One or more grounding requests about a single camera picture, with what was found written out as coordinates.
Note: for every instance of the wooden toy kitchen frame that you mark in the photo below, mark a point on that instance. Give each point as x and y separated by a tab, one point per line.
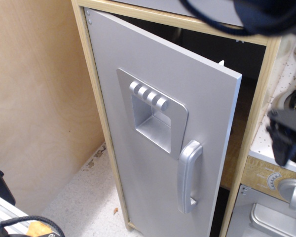
253	57

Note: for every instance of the grey oven door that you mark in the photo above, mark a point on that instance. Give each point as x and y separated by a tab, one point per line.
240	224

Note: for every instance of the orange tape piece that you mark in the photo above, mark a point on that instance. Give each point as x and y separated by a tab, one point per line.
37	229

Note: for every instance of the grey toy fridge door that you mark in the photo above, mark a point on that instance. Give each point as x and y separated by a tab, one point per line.
148	174

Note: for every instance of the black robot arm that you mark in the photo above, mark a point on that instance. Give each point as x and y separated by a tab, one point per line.
270	18

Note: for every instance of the silver oven door handle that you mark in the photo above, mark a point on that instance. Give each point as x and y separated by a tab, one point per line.
272	222

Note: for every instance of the silver fridge door handle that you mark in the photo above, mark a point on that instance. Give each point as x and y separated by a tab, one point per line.
190	153

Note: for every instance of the aluminium extrusion rail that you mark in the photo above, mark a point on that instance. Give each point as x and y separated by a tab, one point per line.
9	211

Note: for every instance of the silver ice dispenser panel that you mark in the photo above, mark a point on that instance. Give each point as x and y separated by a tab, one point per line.
158	117

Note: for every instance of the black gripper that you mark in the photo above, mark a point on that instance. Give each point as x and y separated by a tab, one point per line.
282	130

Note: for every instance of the silver oven knob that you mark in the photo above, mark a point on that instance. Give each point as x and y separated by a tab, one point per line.
287	190

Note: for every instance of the grey upper freezer door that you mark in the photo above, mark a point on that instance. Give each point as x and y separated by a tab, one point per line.
222	11

